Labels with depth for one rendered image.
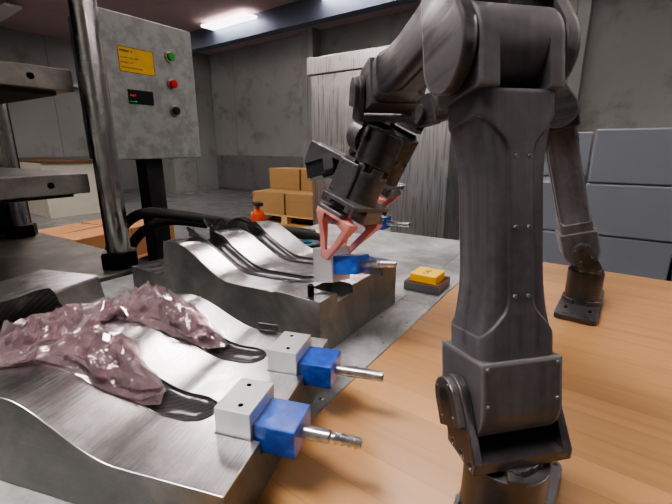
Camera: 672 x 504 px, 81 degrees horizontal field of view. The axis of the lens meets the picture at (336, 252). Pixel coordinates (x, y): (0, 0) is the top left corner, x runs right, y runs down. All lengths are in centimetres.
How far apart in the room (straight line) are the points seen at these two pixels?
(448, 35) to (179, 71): 123
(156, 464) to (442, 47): 40
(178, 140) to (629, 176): 202
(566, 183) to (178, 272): 75
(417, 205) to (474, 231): 325
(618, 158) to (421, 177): 163
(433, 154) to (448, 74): 318
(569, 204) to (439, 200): 267
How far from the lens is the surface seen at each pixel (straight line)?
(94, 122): 118
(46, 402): 45
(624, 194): 239
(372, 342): 66
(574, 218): 87
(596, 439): 55
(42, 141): 1069
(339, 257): 59
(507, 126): 31
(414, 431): 49
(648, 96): 675
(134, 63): 140
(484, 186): 31
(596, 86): 679
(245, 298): 68
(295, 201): 560
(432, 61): 34
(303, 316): 60
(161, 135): 141
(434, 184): 349
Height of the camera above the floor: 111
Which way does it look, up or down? 15 degrees down
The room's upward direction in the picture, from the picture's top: straight up
